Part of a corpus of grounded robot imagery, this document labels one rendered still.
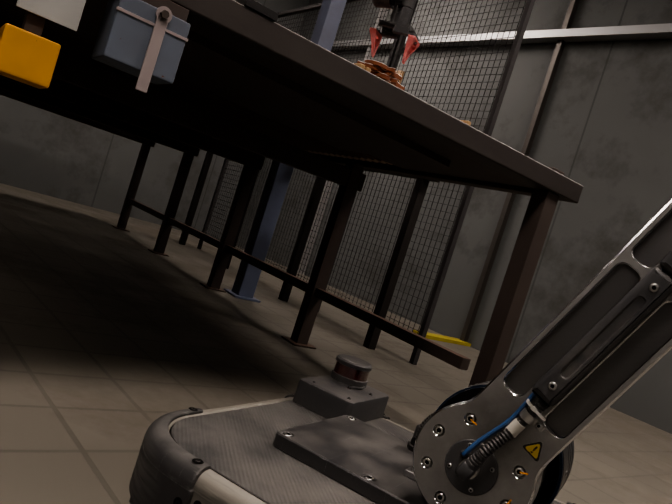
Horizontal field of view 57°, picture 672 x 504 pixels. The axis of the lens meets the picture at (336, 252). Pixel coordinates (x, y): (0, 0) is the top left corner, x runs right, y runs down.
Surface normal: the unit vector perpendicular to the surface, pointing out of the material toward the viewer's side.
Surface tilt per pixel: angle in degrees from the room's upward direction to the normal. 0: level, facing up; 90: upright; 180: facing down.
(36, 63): 90
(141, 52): 90
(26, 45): 90
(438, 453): 90
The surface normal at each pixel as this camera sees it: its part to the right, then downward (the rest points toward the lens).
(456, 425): -0.47, -0.12
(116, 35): 0.55, 0.20
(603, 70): -0.73, -0.21
